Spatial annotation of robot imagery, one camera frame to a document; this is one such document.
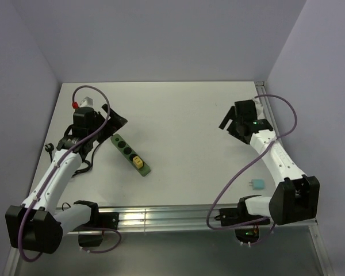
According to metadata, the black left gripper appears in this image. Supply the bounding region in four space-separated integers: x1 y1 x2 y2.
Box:
89 104 127 144

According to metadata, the yellow plug adapter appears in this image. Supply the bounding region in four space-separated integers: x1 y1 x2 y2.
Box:
132 156 144 170

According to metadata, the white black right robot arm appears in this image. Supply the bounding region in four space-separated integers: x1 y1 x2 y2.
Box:
216 99 320 227

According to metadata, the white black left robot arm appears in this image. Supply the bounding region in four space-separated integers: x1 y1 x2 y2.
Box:
5 105 128 254

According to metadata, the light blue plug adapter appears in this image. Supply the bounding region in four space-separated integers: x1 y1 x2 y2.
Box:
249 179 265 190

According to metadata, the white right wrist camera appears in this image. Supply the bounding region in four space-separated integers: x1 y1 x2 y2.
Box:
252 98 265 119

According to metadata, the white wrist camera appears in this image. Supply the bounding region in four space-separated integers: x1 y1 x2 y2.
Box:
252 98 265 119
72 97 93 110

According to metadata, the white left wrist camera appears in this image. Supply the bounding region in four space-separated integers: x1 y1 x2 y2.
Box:
72 97 93 110

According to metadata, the aluminium side rail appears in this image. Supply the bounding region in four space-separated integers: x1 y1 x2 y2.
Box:
254 80 291 167

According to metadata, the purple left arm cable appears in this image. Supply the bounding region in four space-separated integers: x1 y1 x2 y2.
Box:
18 85 122 262

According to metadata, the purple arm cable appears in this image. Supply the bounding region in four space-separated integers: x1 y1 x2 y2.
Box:
18 85 122 262
206 94 298 245

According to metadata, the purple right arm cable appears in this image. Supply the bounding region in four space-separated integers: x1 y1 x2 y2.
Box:
206 94 298 245

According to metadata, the black power cord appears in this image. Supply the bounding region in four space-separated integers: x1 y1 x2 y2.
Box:
44 137 104 176

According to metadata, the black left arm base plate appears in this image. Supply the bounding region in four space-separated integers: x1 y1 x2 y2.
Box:
79 212 119 230

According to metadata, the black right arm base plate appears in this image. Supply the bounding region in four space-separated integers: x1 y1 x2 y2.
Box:
214 207 270 227

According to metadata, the aluminium front rail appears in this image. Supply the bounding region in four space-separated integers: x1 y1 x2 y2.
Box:
50 205 319 236

